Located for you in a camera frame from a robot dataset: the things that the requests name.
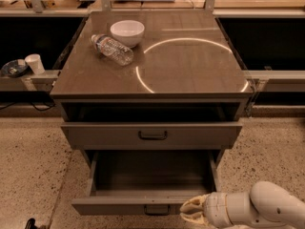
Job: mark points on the clear plastic water bottle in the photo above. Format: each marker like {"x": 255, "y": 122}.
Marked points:
{"x": 111, "y": 48}

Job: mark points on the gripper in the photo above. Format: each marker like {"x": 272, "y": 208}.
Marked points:
{"x": 214, "y": 209}

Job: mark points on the grey top drawer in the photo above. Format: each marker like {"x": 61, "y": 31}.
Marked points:
{"x": 167, "y": 126}

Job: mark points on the dark blue bowl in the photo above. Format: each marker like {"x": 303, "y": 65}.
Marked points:
{"x": 15, "y": 68}

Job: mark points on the white paper cup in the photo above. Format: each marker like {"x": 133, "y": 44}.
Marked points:
{"x": 35, "y": 63}

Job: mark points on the black object at floor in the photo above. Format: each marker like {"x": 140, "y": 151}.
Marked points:
{"x": 31, "y": 225}

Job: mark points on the white ceramic bowl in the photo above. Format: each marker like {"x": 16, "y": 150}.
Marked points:
{"x": 128, "y": 32}

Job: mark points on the grey drawer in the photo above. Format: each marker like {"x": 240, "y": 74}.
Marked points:
{"x": 167, "y": 126}
{"x": 152, "y": 183}

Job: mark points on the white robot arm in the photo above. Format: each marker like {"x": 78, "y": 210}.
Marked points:
{"x": 266, "y": 206}

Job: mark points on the grey drawer cabinet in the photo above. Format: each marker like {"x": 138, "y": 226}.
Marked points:
{"x": 183, "y": 57}

